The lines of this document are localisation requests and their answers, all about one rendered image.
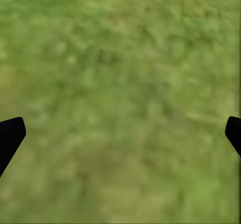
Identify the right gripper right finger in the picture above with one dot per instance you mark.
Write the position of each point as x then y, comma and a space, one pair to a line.
233, 132

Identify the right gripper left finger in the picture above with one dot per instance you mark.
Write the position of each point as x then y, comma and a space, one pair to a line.
12, 133

